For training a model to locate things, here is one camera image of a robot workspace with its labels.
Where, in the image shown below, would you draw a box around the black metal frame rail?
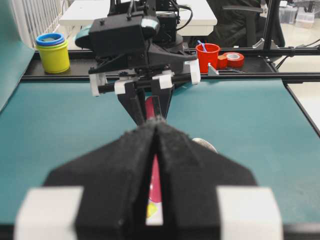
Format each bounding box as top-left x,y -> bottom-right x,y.
21,47 -> 320,87

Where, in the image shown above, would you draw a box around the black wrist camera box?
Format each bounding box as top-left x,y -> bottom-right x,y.
88,14 -> 160,57

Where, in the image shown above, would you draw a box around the orange small block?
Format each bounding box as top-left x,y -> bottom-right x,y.
217,55 -> 228,70

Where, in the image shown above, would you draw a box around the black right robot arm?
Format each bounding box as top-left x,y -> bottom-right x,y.
76,0 -> 201,125

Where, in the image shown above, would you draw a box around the red tape roll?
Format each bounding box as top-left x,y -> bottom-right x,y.
223,52 -> 245,68

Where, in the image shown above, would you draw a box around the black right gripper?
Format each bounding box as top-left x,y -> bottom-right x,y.
88,43 -> 201,125

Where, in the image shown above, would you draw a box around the black office chair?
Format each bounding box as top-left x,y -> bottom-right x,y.
206,0 -> 285,48

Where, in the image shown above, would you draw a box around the small speckled spoon rest dish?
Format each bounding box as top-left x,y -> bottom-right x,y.
192,137 -> 218,153

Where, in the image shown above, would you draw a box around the yellow green stacked cups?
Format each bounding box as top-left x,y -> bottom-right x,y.
35,32 -> 70,74

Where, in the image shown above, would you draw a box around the red plastic cup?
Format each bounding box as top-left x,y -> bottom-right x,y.
195,43 -> 221,74

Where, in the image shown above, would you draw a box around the pink ceramic spoon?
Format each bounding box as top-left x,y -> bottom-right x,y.
144,96 -> 163,204

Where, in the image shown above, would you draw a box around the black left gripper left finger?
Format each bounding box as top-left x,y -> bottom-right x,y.
14,124 -> 156,240

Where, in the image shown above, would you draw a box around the white desk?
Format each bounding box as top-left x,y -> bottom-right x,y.
59,0 -> 218,29

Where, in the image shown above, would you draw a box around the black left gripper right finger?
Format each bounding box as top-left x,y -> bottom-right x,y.
155,122 -> 284,240

